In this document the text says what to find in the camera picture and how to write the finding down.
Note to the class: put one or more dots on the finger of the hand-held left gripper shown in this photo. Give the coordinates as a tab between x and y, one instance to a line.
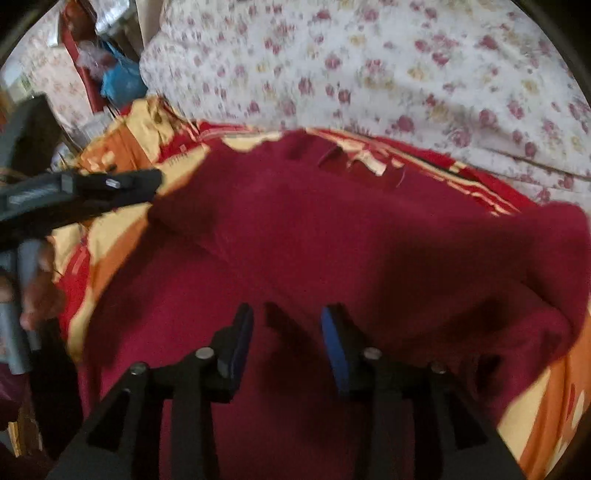
121	184

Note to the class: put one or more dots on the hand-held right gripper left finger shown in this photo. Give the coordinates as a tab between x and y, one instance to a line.
241	341

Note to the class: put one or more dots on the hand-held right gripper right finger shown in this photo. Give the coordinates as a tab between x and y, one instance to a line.
333	346

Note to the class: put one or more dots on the dark red garment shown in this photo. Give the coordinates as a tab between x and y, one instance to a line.
300	240

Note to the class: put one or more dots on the person's left hand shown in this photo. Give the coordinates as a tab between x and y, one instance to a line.
41	286

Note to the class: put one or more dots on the orange red patterned blanket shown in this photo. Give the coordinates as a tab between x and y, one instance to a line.
120	240

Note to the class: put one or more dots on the blue plastic bag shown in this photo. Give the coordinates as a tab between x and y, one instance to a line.
121	77

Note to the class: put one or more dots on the red wooden chair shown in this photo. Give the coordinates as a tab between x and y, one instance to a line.
76	41

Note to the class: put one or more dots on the white floral quilt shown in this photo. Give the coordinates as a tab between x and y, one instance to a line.
369	69

